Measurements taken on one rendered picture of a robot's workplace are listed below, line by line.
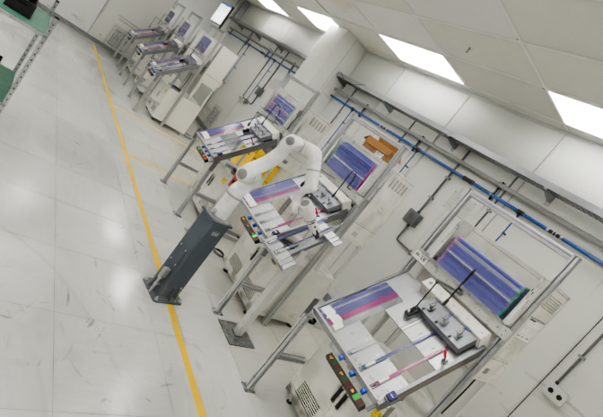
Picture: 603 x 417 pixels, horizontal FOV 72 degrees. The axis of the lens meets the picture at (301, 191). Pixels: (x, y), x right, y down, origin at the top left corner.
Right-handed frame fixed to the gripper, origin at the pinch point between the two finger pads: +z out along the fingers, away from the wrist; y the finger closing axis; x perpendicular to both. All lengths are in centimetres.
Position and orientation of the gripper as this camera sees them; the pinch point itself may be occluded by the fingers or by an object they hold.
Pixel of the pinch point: (316, 235)
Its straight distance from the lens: 287.9
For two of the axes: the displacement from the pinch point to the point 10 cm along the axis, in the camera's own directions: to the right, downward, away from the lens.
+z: 2.4, 7.3, 6.4
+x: -8.5, 4.8, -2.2
